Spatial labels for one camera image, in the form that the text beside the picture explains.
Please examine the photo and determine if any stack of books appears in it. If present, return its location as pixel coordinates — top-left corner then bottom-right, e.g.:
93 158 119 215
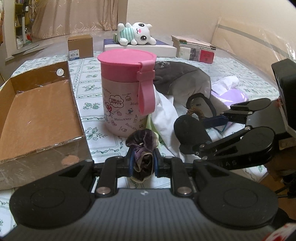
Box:
171 35 216 64

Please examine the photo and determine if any green floral tablecloth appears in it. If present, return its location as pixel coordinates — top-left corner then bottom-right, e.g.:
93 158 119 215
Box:
0 52 280 235

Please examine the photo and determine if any purple velvet scrunchie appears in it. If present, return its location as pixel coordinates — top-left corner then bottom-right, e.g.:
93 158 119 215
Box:
125 128 159 183

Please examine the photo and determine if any purple tissue pack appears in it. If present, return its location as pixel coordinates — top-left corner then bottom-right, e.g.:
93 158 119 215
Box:
210 76 248 115

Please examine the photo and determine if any small brown cardboard box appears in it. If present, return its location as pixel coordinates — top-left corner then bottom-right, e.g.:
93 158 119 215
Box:
68 34 93 60

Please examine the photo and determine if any white flat box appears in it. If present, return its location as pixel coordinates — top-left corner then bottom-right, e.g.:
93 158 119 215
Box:
103 39 177 58

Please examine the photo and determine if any pink Hello Kitty cup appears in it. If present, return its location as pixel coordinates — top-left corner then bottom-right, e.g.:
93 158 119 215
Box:
97 49 157 138

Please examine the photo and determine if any white bunny plush toy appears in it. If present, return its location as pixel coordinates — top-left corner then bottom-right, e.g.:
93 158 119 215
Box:
114 22 157 46

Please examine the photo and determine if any black sleep mask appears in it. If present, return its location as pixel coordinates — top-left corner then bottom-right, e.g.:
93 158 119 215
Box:
174 93 217 156

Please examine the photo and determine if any open brown cardboard tray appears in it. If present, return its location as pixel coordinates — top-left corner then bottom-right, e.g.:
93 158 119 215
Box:
1 62 91 190

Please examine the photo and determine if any white cloth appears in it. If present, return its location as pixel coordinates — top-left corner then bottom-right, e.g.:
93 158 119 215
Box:
151 90 197 163

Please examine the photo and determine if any pink curtain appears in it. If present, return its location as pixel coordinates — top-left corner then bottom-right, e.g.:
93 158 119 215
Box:
31 0 128 40

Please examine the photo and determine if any light green cloth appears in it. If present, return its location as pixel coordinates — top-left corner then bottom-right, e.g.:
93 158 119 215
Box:
146 114 160 143

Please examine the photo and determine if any wooden bookshelf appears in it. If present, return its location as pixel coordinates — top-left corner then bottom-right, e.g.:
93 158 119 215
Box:
15 0 34 49

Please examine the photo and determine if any grey fabric pouch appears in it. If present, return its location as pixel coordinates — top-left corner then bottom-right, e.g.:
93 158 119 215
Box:
154 61 211 106

